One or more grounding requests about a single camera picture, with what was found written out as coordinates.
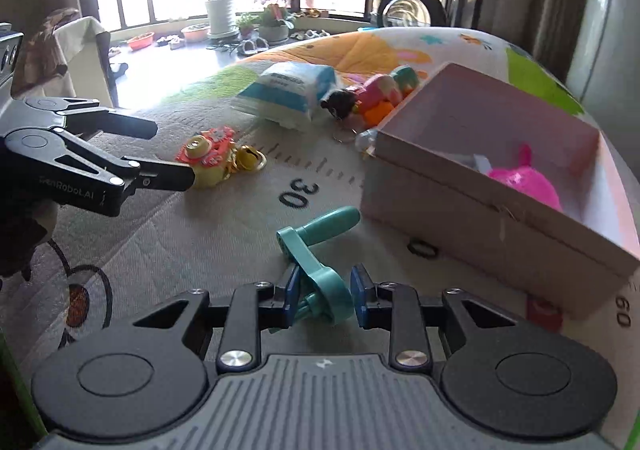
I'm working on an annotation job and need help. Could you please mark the round black mirror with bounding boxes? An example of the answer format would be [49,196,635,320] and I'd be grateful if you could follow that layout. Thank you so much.
[376,0,448,27]

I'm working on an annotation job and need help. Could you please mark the teal plastic crank toy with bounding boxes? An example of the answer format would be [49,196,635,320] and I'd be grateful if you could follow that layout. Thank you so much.
[277,206,360,326]

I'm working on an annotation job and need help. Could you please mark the orange plastic toy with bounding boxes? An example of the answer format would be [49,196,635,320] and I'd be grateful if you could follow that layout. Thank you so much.
[362,101,395,128]

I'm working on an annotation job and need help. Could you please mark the white tall plant pot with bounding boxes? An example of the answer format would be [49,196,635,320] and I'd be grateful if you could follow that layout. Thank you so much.
[206,0,238,39]

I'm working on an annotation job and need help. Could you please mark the magenta spiky ball toy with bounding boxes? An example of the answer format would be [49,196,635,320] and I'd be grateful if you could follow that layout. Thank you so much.
[488,143,563,213]

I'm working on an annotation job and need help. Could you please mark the draped chair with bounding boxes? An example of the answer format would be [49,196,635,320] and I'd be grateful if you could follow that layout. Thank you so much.
[11,8,118,107]

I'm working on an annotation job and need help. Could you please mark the pink hat teal toy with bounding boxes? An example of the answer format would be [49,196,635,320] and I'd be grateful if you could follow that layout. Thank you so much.
[355,65,420,114]

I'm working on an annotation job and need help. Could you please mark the pink cardboard box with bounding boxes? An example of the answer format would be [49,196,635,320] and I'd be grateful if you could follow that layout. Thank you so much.
[360,63,639,319]

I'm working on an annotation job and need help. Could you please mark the grey flower pot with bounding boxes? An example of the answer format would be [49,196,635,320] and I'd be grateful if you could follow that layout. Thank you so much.
[258,20,290,44]

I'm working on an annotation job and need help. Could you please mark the blue white tissue pack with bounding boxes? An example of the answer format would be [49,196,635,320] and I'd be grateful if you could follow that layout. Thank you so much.
[233,62,341,130]

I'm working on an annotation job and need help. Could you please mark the colourful play mat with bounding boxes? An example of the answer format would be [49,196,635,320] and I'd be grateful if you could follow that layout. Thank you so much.
[1,29,639,449]

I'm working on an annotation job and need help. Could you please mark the yellow red lucky toy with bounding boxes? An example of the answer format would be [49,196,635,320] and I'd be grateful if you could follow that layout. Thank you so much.
[176,126,267,189]

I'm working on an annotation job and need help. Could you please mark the red plastic basin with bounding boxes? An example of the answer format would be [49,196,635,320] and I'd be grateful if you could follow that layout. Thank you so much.
[127,32,154,51]

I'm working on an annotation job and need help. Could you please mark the black red doll keychain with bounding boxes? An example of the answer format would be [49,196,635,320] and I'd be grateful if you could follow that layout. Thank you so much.
[320,89,358,121]

